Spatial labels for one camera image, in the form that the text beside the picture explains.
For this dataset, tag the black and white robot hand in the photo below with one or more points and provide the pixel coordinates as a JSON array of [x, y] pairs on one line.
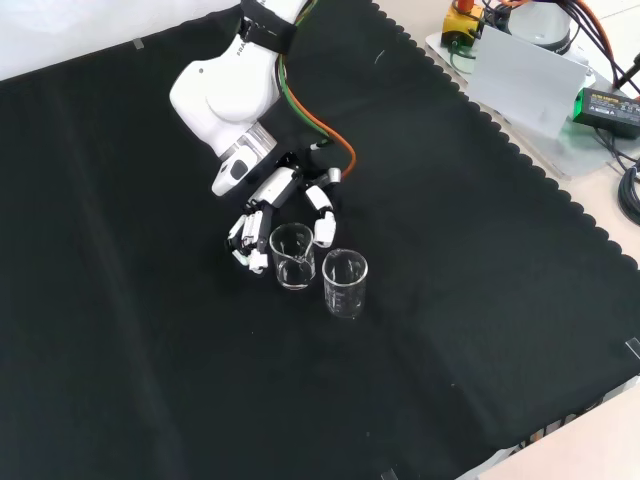
[[276, 189]]

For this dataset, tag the clear glass beaker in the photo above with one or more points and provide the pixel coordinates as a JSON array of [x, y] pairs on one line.
[[345, 306], [292, 281]]

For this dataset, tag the black bench cloth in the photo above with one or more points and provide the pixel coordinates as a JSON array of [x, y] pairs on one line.
[[150, 310]]

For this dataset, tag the clear cloth clip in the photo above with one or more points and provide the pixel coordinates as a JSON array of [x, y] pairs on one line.
[[388, 475], [633, 348], [139, 44]]

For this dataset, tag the yellow stop button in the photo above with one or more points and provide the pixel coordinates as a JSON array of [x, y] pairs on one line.
[[457, 27]]

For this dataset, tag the black power adapter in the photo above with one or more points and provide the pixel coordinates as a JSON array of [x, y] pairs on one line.
[[607, 107]]

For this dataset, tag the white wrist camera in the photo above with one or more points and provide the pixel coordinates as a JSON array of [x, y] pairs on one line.
[[232, 175]]

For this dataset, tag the grey metal base plate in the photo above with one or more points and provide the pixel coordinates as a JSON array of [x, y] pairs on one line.
[[550, 150]]

